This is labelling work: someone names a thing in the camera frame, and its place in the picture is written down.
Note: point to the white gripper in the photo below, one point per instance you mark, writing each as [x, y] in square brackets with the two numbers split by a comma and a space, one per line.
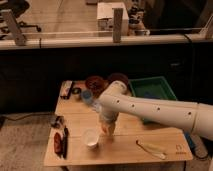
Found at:
[108, 122]

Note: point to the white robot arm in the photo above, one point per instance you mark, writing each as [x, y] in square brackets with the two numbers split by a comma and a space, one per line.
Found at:
[191, 117]

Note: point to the white paper cup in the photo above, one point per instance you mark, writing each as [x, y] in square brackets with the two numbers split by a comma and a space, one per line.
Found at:
[90, 138]

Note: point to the clear plastic water bottle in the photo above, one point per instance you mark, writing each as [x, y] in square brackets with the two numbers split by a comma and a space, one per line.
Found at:
[88, 98]

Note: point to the dark red bowl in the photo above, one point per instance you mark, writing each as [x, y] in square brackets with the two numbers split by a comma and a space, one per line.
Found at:
[95, 83]

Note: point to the small round black object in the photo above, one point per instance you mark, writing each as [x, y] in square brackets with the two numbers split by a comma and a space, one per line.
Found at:
[76, 90]

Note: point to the black marker pen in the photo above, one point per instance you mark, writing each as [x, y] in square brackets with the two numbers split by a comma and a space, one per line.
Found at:
[65, 142]

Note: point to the dark maroon bowl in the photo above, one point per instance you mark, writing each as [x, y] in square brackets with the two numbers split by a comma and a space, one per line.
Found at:
[118, 77]

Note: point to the small dark clip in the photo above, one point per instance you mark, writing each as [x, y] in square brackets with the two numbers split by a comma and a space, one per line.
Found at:
[57, 121]

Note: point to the black and white remote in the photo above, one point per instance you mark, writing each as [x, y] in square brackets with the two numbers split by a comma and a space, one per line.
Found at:
[66, 89]

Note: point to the green plastic bin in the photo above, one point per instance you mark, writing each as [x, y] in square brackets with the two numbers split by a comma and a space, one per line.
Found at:
[152, 87]

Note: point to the red flat object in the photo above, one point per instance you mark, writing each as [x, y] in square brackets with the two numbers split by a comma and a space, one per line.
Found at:
[57, 144]

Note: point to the white cardboard box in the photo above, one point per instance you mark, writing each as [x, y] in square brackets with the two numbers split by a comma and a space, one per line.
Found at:
[105, 13]

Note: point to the black office chair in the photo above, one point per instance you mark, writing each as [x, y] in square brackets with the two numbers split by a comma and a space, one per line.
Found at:
[18, 8]

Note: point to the middle metal bracket post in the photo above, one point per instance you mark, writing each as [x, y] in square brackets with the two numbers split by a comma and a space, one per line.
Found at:
[117, 24]

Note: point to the metal bracket post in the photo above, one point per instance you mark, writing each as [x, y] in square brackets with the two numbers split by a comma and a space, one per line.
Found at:
[13, 26]
[117, 24]

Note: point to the left metal bracket post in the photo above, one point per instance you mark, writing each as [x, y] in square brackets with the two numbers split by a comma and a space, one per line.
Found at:
[13, 26]

